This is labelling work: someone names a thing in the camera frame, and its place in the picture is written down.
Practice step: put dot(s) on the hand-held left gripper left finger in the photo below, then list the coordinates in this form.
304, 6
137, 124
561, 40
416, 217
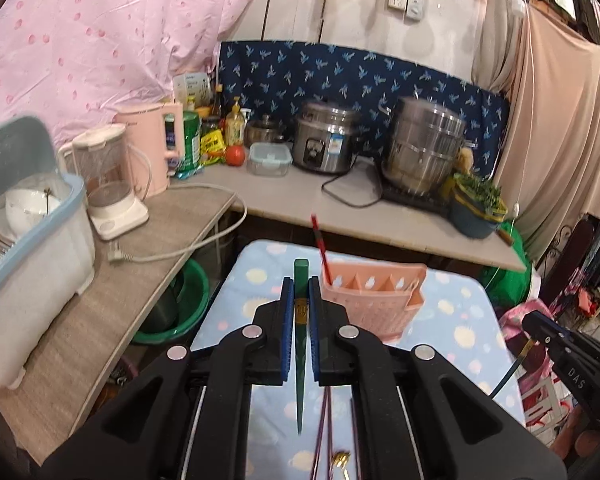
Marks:
286, 332

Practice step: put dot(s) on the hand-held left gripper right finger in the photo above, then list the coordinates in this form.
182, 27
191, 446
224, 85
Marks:
316, 332

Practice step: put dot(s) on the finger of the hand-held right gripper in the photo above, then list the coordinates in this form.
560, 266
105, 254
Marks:
540, 325

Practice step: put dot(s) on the green chopstick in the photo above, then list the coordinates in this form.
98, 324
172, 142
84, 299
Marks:
299, 405
510, 372

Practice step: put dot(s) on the pink plastic utensil holder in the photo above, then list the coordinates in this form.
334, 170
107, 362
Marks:
380, 310

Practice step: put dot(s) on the red chopstick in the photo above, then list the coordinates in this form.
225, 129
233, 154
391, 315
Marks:
331, 425
319, 240
320, 435
353, 417

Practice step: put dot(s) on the pink floral bag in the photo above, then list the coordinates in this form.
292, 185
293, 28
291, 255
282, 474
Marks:
522, 355

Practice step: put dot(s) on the green plastic bag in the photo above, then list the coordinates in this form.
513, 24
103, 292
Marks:
515, 270

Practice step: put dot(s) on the blue spotted tablecloth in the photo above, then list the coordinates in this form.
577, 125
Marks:
460, 320

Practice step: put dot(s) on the green plastic basin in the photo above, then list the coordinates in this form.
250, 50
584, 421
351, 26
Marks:
195, 300

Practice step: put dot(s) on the dark blue basin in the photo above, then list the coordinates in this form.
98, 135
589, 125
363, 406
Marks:
472, 225

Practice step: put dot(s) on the dark metal pot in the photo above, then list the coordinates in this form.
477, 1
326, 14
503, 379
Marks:
162, 310

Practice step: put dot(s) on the gold spoon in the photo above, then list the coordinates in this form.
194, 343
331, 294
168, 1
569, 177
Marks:
341, 462

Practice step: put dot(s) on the leafy greens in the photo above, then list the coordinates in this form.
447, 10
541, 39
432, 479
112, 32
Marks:
477, 190

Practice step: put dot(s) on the black induction cooktop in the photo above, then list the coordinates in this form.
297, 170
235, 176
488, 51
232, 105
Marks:
420, 202

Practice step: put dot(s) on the glass food container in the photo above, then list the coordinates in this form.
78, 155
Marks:
269, 160

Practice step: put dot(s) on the red tomato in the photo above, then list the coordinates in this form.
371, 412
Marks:
234, 155

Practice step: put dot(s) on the blue packet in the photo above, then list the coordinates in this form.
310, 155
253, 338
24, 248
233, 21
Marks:
187, 172

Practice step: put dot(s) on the peach curtain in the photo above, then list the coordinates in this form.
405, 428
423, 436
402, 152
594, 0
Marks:
555, 135

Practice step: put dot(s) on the steel rice cooker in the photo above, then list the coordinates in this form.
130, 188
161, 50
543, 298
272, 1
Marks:
325, 140

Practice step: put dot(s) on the small steel pot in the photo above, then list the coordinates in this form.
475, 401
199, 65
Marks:
265, 132

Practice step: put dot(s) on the yellow snack packet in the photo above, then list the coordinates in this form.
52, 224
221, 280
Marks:
211, 145

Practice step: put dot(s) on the yellow liquid bottle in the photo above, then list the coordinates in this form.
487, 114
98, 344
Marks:
234, 127

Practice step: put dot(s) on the large steel steamer pot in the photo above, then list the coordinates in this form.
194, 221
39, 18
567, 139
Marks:
425, 145

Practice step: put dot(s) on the green can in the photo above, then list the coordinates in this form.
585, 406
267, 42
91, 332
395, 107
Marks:
190, 140

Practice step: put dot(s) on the glass jar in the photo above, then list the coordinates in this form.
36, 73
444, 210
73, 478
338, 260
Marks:
210, 125

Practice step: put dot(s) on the pink electric kettle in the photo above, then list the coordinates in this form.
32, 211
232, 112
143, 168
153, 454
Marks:
145, 145

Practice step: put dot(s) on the white blender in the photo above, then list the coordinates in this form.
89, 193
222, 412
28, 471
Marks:
107, 180

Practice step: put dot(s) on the dark sauce bottle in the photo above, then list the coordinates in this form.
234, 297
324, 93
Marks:
218, 102

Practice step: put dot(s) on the blue and white dish bin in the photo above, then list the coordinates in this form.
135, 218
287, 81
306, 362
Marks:
40, 285

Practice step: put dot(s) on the white and green carton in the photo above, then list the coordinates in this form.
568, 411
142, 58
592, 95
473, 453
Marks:
190, 90

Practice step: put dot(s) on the navy leaf-print cloth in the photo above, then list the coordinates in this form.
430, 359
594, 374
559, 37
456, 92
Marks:
330, 70

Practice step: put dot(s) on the white bowl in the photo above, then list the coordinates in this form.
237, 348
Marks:
27, 207

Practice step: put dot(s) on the stack of white plates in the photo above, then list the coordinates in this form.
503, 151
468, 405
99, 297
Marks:
0, 240

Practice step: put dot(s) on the pink dotted sheet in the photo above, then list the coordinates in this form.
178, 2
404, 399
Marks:
105, 35

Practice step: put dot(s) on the wall switch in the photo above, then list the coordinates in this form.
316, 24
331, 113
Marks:
415, 8

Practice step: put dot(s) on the wall socket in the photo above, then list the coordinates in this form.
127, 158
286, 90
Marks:
396, 1

